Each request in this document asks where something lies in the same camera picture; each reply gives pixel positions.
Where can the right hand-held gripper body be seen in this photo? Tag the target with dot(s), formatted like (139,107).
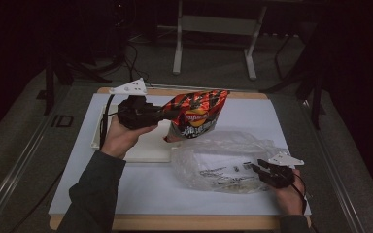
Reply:
(280,178)

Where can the red chip bag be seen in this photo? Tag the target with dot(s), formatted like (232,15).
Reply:
(197,113)

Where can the black metal stand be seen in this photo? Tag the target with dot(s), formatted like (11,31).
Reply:
(315,97)

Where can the clear plastic bag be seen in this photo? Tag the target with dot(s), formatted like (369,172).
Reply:
(226,152)

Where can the black tripod stand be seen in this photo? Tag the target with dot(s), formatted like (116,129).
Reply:
(50,87)

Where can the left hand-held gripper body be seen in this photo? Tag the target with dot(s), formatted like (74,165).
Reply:
(136,111)

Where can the person's left hand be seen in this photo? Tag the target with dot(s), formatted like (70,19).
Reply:
(119,139)

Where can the person's right hand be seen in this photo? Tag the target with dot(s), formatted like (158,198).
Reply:
(289,200)

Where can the white plastic tray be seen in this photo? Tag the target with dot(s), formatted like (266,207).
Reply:
(149,149)

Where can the white work mat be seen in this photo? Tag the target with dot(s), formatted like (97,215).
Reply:
(152,194)

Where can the white metal stand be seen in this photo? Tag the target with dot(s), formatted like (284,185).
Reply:
(218,25)

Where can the metal floor rail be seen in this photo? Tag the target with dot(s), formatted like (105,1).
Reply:
(333,174)
(16,168)

